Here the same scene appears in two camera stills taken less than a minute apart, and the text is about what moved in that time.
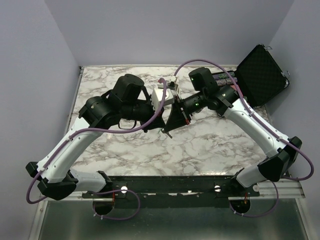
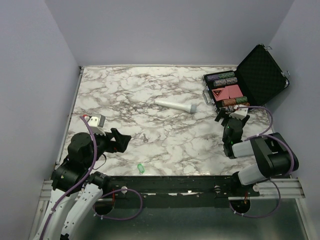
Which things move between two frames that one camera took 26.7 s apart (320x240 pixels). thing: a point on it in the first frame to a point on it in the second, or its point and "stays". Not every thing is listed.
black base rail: [174, 188] stays
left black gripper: [158, 123] to [120, 145]
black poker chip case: [259, 76] stays
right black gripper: [177, 117] to [244, 121]
